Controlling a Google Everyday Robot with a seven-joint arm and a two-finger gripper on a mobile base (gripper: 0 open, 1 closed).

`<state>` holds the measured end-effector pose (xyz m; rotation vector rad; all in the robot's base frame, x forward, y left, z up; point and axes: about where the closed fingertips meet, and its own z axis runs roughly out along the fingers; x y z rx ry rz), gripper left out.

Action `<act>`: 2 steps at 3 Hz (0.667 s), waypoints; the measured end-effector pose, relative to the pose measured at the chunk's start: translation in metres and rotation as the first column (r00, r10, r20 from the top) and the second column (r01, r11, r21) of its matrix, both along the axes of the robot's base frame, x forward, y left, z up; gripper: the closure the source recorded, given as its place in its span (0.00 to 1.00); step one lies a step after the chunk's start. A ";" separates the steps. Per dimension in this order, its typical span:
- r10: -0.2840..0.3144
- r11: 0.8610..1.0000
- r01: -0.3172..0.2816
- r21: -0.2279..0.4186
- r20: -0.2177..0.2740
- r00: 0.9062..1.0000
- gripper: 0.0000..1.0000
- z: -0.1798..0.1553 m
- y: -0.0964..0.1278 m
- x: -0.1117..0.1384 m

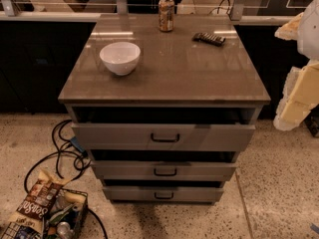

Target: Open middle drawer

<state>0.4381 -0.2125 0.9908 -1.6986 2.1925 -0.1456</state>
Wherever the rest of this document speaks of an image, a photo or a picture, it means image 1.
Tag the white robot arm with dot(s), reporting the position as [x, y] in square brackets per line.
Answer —
[308, 34]

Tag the silver can in basket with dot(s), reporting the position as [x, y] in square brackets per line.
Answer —
[64, 230]

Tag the orange soda can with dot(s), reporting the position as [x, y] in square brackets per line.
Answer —
[166, 12]

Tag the grey drawer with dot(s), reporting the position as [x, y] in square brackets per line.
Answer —
[184, 137]
[163, 170]
[163, 194]

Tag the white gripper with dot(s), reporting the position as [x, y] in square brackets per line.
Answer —
[309, 34]

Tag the grey drawer cabinet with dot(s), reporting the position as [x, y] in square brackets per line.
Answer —
[177, 81]

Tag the blue power plug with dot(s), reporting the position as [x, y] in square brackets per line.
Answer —
[74, 142]

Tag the black remote control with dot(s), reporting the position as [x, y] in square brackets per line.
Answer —
[208, 38]

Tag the white ceramic bowl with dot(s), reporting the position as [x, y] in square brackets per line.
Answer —
[121, 57]

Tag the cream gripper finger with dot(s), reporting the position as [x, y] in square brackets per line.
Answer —
[290, 114]

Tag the brown chip bag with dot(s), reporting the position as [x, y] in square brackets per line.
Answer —
[39, 201]

